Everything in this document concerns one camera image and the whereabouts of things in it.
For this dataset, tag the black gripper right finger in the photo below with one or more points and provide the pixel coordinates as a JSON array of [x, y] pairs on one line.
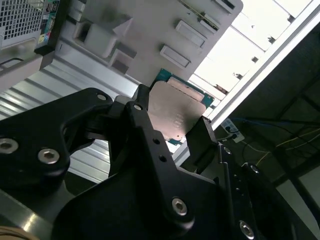
[[202, 150]]

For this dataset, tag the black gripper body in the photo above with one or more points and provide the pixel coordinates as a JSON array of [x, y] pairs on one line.
[[112, 212]]

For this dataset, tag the silver topped CPU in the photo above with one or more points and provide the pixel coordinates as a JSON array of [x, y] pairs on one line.
[[172, 112]]

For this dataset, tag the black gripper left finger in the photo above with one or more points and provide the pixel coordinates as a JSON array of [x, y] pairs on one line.
[[37, 130]]

